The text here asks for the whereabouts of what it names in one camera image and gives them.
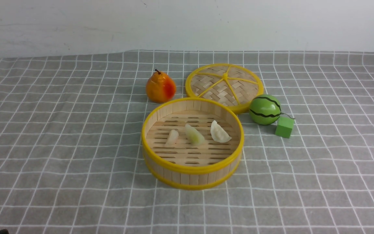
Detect orange toy pear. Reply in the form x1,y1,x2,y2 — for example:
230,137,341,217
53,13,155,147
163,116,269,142
146,69,177,103

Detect green toy watermelon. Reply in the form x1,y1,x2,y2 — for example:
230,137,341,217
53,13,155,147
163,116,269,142
249,94,281,125

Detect white dumpling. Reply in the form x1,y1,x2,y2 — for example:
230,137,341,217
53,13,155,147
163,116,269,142
210,120,232,143
165,129,179,148

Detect bamboo steamer tray yellow rim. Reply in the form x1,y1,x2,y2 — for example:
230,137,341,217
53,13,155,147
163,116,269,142
141,98,244,190

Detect grey checked tablecloth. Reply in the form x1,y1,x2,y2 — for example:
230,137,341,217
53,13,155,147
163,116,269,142
0,50,374,234

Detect green wooden cube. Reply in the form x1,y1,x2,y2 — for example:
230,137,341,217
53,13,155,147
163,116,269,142
275,116,295,139

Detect yellowish dumpling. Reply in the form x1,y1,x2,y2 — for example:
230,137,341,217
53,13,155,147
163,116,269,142
185,124,205,147

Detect woven bamboo steamer lid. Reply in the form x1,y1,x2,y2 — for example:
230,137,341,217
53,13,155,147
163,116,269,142
185,63,264,114

